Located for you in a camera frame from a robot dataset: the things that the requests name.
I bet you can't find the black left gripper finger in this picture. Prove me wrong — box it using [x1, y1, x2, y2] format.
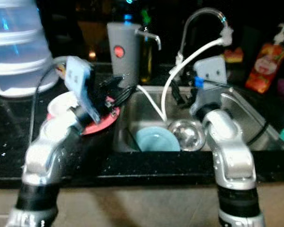
[106, 73, 132, 89]
[111, 87, 134, 110]

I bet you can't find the pink plate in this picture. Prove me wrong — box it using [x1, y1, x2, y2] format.
[46, 102, 122, 137]

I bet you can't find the stainless steel sink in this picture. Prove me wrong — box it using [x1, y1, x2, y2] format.
[113, 84, 284, 153]

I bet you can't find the grey water filter with tap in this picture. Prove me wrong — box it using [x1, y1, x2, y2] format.
[107, 21, 162, 88]

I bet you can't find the green-capped oil bottle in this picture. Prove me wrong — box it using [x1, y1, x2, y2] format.
[137, 9, 155, 86]

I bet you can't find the clear glass bowl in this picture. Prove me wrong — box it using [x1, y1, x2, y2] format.
[166, 119, 207, 152]

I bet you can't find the light blue plate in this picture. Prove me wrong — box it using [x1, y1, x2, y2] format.
[134, 126, 181, 152]

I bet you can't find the red and yellow sponge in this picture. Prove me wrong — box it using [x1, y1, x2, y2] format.
[223, 46, 245, 64]

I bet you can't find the curved chrome faucet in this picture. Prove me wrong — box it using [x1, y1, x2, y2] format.
[177, 7, 233, 68]

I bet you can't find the red soap pouch with pump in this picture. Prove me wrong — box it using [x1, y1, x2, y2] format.
[244, 23, 284, 94]

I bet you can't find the white tiered plastic container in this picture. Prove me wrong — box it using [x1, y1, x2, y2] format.
[0, 0, 60, 98]

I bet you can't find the white hose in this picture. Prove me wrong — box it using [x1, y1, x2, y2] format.
[136, 37, 229, 122]

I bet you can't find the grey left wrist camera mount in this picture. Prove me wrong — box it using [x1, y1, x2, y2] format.
[65, 55, 96, 125]

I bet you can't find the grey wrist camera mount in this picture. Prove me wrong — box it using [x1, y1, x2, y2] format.
[65, 55, 96, 125]
[189, 55, 228, 115]

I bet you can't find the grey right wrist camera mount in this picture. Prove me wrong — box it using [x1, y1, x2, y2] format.
[189, 55, 228, 115]

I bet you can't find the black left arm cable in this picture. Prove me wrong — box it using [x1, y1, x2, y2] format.
[32, 55, 72, 143]

